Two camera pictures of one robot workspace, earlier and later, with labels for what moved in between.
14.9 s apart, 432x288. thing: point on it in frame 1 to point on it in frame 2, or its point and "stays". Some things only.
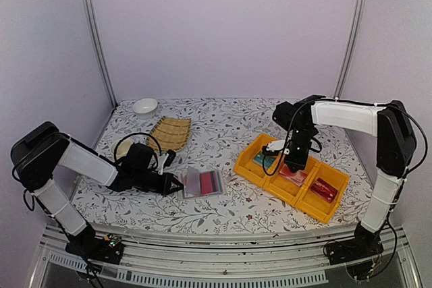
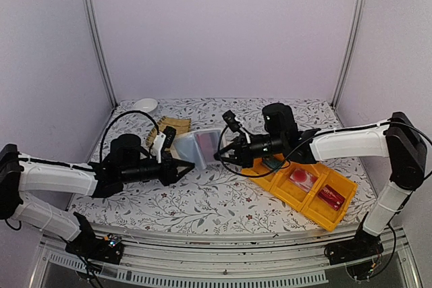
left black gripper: (167, 178) to (170, 165)
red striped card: (209, 183) to (208, 142)
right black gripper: (300, 162) to (241, 152)
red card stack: (324, 189) to (331, 196)
